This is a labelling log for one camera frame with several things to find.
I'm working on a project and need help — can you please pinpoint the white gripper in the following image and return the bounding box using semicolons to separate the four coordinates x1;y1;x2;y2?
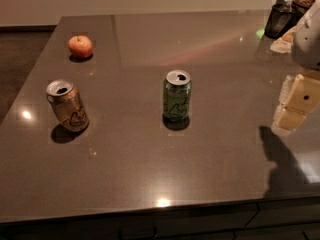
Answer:
271;0;320;136

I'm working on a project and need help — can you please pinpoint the orange soda can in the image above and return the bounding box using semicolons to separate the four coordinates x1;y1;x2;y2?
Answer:
46;79;89;133

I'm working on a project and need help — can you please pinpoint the green soda can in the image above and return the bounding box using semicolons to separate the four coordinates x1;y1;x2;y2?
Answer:
163;70;192;122

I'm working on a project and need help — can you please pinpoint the red apple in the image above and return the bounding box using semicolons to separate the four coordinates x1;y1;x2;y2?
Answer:
68;35;93;59

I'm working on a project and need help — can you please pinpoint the white snack packet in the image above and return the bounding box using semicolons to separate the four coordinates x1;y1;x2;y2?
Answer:
270;27;296;54

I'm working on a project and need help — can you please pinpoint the black mesh cup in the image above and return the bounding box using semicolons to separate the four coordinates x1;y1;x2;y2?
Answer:
264;4;296;39

